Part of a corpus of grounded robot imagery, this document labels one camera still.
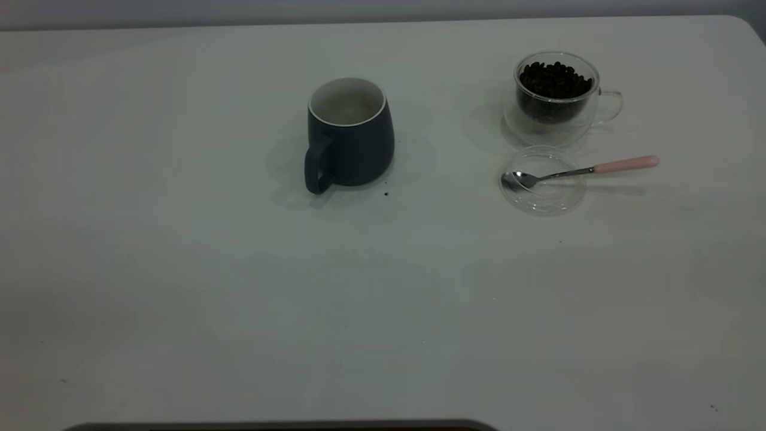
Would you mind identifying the dark grey ceramic mug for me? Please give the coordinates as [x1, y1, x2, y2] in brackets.
[304, 77, 396, 196]

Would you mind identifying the metal spoon with pink handle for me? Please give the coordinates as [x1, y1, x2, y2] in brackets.
[501, 155, 661, 192]

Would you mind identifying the dark coffee beans pile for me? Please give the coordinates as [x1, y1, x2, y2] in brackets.
[518, 60, 594, 123]

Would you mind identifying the clear glass saucer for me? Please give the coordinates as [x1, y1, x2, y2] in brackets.
[499, 145, 587, 216]

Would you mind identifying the clear double-wall glass cup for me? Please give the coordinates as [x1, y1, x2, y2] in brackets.
[503, 51, 624, 147]

